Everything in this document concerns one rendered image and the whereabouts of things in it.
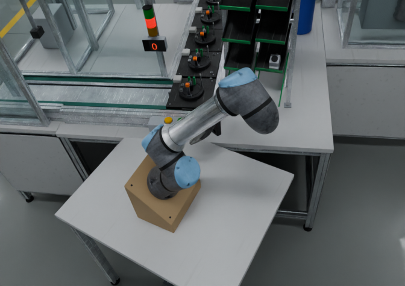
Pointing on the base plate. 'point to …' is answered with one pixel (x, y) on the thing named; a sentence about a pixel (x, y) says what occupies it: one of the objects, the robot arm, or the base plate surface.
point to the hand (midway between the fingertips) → (192, 142)
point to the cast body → (275, 61)
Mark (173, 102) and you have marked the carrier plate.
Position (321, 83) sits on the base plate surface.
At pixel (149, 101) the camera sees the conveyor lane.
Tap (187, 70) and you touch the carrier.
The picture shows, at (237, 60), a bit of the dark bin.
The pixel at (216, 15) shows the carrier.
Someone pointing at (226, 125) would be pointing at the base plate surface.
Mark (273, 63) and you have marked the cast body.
